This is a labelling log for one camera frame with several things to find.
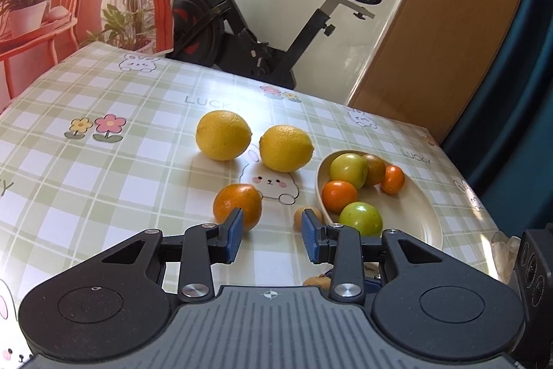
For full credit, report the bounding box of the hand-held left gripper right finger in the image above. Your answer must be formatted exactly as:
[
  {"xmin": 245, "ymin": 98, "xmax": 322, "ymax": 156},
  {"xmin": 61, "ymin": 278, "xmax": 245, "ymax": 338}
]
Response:
[{"xmin": 301, "ymin": 209, "xmax": 476, "ymax": 304}]

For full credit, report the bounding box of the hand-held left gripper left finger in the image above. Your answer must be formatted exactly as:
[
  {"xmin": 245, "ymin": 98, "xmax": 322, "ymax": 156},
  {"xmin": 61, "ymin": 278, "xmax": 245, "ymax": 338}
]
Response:
[{"xmin": 69, "ymin": 207, "xmax": 244, "ymax": 304}]

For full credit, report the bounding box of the large dark orange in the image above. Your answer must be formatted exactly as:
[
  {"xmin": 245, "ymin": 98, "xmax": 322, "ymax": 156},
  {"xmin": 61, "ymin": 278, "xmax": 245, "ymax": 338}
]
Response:
[{"xmin": 213, "ymin": 183, "xmax": 263, "ymax": 233}]

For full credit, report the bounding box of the green apple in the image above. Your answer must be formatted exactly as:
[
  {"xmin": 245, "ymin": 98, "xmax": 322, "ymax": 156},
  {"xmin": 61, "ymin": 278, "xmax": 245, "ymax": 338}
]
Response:
[
  {"xmin": 330, "ymin": 153, "xmax": 369, "ymax": 189},
  {"xmin": 339, "ymin": 202, "xmax": 383, "ymax": 238}
]

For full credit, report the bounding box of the cream plate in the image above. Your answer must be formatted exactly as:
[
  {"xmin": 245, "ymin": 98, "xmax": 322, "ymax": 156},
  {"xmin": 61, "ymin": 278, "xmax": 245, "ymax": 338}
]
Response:
[{"xmin": 315, "ymin": 150, "xmax": 444, "ymax": 255}]

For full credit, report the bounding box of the yellow lemon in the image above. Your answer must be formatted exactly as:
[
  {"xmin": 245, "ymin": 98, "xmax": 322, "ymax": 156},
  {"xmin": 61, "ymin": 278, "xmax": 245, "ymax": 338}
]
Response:
[
  {"xmin": 259, "ymin": 125, "xmax": 313, "ymax": 173},
  {"xmin": 196, "ymin": 110, "xmax": 252, "ymax": 161}
]

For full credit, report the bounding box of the small dark orange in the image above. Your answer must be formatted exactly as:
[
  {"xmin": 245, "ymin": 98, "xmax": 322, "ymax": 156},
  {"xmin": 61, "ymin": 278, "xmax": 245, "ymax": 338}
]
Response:
[{"xmin": 362, "ymin": 154, "xmax": 386, "ymax": 186}]

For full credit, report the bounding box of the clear plastic corner guard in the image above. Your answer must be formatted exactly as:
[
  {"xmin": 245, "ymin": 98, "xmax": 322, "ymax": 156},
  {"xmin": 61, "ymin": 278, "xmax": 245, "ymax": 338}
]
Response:
[{"xmin": 491, "ymin": 231, "xmax": 523, "ymax": 284}]

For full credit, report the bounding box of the blue curtain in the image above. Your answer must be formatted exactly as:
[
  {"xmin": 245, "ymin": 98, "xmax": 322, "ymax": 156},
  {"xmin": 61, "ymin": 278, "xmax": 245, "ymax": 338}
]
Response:
[{"xmin": 441, "ymin": 0, "xmax": 553, "ymax": 231}]

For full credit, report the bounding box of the black exercise bike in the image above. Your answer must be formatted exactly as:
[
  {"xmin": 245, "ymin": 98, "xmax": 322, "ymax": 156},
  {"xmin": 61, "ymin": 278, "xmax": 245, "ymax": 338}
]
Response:
[{"xmin": 172, "ymin": 0, "xmax": 384, "ymax": 91}]

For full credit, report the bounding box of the wooden door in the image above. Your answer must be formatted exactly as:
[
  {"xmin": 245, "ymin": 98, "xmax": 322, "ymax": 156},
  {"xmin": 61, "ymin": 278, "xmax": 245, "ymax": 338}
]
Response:
[{"xmin": 348, "ymin": 0, "xmax": 541, "ymax": 145}]

